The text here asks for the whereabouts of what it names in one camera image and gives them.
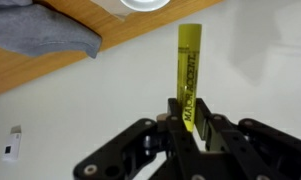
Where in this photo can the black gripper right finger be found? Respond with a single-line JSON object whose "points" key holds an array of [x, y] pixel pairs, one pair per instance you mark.
{"points": [[258, 151]]}

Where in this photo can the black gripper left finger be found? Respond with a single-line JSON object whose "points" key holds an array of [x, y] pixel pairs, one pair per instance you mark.
{"points": [[124, 156]]}

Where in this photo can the yellow highlighter marker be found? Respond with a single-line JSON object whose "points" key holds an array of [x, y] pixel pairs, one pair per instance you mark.
{"points": [[189, 43]]}

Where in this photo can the white paper plate under napkin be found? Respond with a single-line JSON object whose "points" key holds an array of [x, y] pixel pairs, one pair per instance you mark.
{"points": [[145, 5]]}

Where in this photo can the grey sweatshirt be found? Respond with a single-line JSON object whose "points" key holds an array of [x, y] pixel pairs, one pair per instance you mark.
{"points": [[32, 29]]}

